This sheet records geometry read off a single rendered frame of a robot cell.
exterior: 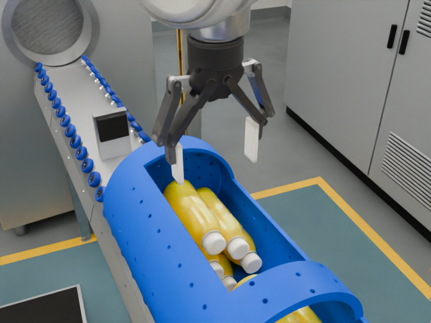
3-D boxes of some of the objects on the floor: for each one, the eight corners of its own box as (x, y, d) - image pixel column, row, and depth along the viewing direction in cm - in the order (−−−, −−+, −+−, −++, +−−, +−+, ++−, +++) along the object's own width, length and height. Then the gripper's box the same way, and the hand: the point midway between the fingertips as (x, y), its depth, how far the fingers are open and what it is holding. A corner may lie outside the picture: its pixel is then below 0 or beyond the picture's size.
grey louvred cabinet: (335, 102, 376) (369, -97, 294) (598, 295, 211) (839, -35, 129) (278, 113, 360) (297, -94, 278) (514, 332, 195) (730, -19, 113)
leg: (90, 233, 245) (68, 135, 210) (93, 240, 241) (72, 141, 205) (79, 237, 243) (56, 138, 208) (82, 243, 239) (59, 144, 203)
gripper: (277, 12, 66) (267, 139, 78) (115, 38, 57) (133, 177, 69) (308, 27, 60) (292, 160, 73) (135, 58, 51) (151, 205, 63)
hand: (215, 161), depth 70 cm, fingers open, 12 cm apart
